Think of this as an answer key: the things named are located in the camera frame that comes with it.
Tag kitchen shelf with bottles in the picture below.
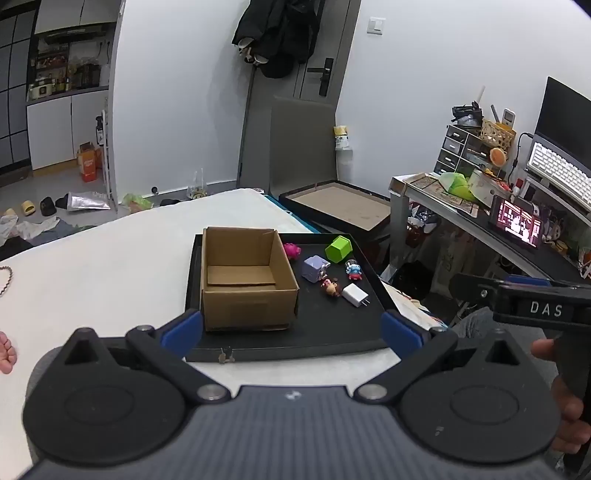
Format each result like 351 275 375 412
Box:
25 27 114 103

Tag grey upholstered panel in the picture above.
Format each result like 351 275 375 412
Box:
268 95 341 200

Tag white keyboard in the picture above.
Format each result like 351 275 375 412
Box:
526 141 591 211

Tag grey drawer organizer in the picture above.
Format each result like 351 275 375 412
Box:
434 124 491 176

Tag orange cardboard box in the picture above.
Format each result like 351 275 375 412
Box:
76 142 103 184

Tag black jacket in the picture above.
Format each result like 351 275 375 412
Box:
232 0 319 79

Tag silver foil bag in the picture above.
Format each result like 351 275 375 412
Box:
67 190 112 212

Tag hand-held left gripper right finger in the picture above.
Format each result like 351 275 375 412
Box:
353 310 525 407

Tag person's right hand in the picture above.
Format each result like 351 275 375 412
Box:
530 338 586 457

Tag tablet with lit screen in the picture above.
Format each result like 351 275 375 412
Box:
489 195 542 250

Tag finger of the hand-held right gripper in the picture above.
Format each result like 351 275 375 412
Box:
450 272 504 304
503 274 555 288

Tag green hexagonal box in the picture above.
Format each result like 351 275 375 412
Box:
325 235 354 264

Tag brown cardboard box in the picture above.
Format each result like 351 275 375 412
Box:
201 226 301 332

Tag white cabinet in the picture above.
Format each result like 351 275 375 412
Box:
25 88 112 172

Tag person's foot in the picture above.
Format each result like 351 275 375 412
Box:
0 331 18 375

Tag grey door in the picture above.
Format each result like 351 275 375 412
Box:
239 0 362 186

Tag purple cube toy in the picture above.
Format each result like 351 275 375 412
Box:
302 255 331 282

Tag grey desk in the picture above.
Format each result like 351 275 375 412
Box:
390 172 591 296

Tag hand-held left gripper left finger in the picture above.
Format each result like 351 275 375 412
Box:
60 309 232 407

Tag yellow wicker basket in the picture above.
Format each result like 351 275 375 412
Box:
480 119 517 150

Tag clear glass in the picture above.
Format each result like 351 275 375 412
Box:
187 169 208 200

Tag green crumpled bag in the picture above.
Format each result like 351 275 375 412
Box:
122 192 153 211

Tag black bag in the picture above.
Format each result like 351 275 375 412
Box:
392 261 433 302

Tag green plastic bag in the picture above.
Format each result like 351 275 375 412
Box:
438 172 476 202

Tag black frame with cardboard back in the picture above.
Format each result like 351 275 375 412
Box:
278 180 393 241

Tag white charger plug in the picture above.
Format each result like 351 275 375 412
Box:
342 283 370 308

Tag black tray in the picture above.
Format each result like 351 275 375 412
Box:
185 233 391 363

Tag black door lock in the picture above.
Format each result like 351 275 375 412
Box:
307 58 334 97

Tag black monitor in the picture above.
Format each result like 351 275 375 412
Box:
534 76 591 149

